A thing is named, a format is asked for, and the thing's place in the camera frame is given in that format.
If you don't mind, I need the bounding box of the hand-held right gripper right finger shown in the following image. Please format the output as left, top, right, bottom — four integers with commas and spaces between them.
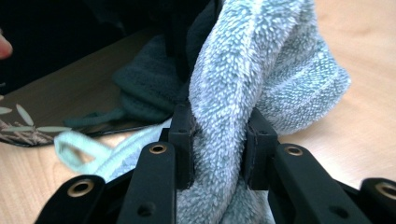
242, 106, 279, 191

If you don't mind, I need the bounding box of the light blue striped towel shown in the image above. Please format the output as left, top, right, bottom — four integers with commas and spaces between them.
54, 0, 352, 224

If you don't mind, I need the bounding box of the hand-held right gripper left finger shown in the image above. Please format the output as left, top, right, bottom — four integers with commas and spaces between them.
167, 104, 197, 190

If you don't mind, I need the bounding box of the black floral lacquer tray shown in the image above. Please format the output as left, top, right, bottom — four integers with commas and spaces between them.
0, 0, 225, 147

